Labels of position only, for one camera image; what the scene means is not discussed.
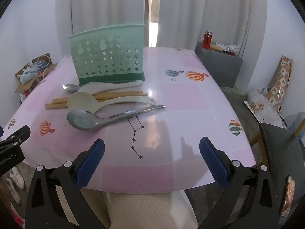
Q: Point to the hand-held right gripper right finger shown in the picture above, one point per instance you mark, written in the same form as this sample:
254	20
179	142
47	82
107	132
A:
212	162

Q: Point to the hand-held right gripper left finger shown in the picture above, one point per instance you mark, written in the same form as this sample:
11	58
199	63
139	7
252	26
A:
91	162

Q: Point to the large metal ladle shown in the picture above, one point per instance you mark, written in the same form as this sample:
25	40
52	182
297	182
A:
83	121

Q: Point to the bundle of bamboo chopsticks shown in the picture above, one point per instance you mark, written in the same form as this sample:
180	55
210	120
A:
56	105

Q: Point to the white plastic rice ladle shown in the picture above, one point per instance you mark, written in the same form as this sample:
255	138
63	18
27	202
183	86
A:
79	102

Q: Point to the small metal spoon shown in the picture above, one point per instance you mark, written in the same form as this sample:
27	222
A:
70	88

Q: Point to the white plastic spoon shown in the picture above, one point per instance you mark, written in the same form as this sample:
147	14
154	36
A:
124	85

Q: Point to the green star-cutout utensil holder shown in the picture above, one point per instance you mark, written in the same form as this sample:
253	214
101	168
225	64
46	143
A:
107	59

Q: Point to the white shoe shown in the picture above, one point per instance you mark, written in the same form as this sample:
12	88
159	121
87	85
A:
13	192
17	177

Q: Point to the cardboard box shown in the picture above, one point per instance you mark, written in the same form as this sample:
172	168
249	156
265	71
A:
26	85

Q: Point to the blue white mask pack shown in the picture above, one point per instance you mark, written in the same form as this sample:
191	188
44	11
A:
28	75

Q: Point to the pink plastic bag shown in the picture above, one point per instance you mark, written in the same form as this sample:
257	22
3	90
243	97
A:
17	220

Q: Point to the grey cushioned wooden chair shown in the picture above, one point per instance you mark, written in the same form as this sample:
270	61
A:
278	152

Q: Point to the person's beige trousers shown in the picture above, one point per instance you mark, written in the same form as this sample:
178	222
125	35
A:
147	210

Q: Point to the floral paper roll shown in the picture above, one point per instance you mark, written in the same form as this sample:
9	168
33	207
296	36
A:
264	109

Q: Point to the grey cabinet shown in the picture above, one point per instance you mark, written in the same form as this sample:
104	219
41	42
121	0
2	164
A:
219	64

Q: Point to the patterned gift wrap roll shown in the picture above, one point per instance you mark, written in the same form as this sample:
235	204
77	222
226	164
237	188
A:
281	81

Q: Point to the wooden stick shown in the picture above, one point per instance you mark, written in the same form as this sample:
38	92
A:
216	48

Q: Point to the white packet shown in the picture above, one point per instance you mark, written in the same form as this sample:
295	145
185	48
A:
233	50

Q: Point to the red bottle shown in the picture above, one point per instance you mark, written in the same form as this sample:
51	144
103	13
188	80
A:
207	40

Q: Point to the white curtain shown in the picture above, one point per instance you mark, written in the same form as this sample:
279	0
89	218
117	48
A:
202	4
107	2

